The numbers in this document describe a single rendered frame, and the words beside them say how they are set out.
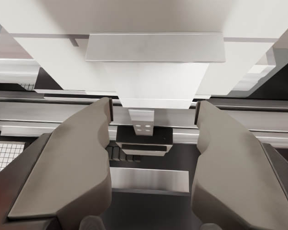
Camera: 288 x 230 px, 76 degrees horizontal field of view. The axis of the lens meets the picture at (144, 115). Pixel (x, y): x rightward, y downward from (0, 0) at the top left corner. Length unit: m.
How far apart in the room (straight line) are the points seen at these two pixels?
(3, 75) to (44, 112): 0.24
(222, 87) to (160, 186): 0.12
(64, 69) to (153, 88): 0.09
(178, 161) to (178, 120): 0.28
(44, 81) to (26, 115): 0.31
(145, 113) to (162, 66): 0.11
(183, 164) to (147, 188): 0.52
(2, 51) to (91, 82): 0.12
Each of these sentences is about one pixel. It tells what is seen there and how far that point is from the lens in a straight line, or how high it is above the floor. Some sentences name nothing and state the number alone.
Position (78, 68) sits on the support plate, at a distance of 0.18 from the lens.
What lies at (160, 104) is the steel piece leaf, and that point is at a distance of 0.23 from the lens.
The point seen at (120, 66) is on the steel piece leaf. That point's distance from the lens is 0.16.
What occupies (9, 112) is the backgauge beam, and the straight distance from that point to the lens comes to 0.58.
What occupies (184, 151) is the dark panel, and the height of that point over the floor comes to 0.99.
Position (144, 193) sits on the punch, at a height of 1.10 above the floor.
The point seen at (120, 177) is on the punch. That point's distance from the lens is 0.20.
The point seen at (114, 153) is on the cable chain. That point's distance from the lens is 0.59.
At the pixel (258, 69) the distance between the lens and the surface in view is 0.24.
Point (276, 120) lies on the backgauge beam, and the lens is 0.54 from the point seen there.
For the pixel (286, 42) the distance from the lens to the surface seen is 0.39.
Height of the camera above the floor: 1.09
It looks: 19 degrees down
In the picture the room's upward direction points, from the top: 177 degrees counter-clockwise
